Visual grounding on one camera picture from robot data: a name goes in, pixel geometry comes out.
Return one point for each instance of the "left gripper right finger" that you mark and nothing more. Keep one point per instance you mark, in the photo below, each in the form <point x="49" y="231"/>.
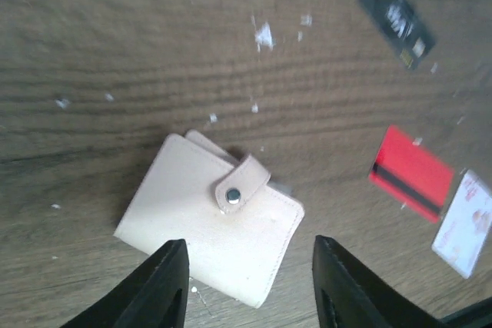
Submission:
<point x="349" y="294"/>

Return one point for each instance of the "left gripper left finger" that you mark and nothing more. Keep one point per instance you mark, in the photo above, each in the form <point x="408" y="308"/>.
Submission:
<point x="154" y="295"/>

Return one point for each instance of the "beige leather card holder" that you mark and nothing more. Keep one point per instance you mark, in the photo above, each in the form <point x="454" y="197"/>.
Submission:
<point x="236" y="224"/>

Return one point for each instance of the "white card pink pattern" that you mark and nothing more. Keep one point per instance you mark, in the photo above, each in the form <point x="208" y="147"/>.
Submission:
<point x="465" y="227"/>

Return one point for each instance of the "red card black stripe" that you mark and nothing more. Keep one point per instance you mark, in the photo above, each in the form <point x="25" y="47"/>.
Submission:
<point x="411" y="174"/>

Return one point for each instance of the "black VIP card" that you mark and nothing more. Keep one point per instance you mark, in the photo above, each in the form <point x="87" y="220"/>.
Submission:
<point x="404" y="29"/>

